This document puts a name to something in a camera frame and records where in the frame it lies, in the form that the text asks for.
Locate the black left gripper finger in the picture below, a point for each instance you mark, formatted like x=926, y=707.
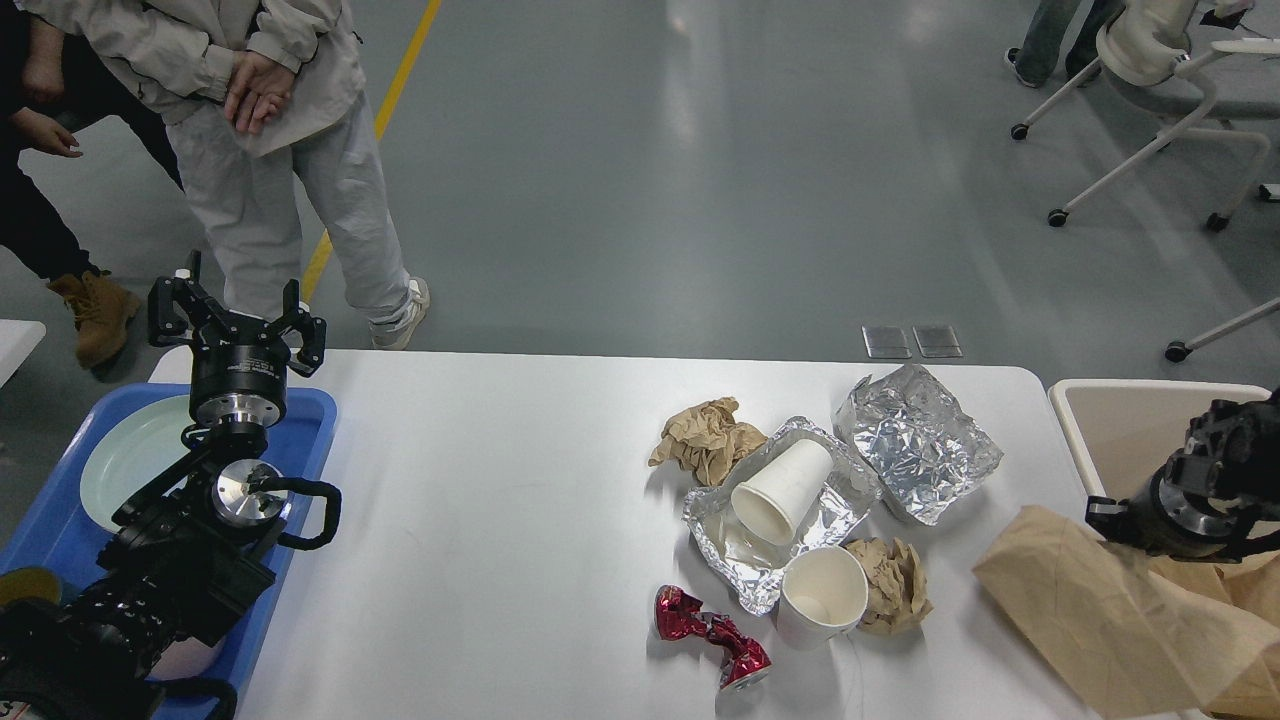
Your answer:
x=296, y=318
x=182, y=312

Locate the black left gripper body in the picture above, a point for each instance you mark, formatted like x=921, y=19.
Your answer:
x=232, y=379

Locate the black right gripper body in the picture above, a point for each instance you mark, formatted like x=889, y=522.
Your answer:
x=1166, y=520

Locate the large brown paper sheet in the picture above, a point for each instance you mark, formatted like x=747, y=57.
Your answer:
x=1134, y=635

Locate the green plate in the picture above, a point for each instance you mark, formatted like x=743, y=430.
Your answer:
x=130, y=455

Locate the aluminium foil sheet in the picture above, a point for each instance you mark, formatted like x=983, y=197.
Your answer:
x=927, y=452

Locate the small brown paper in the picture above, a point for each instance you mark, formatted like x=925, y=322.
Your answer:
x=897, y=585

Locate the pink mug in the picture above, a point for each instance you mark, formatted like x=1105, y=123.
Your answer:
x=183, y=659

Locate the grey mug yellow inside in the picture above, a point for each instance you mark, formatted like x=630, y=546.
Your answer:
x=32, y=583

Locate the white paper cup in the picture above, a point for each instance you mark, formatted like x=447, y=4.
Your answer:
x=824, y=592
x=772, y=502

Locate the aluminium foil tray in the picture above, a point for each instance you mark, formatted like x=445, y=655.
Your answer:
x=751, y=565

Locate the crushed red can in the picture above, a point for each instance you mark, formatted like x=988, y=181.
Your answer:
x=678, y=615

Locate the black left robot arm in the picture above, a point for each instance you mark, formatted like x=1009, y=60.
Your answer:
x=188, y=560

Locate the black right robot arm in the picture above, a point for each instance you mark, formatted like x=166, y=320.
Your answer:
x=1230, y=450

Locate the beige waste bin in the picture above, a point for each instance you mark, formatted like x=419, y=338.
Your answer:
x=1121, y=430

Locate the person in grey trousers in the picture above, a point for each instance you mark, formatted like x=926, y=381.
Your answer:
x=259, y=97

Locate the floor socket plates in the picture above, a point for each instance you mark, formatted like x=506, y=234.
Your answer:
x=893, y=342

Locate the crumpled brown paper ball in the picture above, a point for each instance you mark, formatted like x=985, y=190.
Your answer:
x=707, y=440

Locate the person in jeans background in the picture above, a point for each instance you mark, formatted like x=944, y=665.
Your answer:
x=1034, y=61

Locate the white office chair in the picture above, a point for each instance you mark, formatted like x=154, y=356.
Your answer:
x=1196, y=79

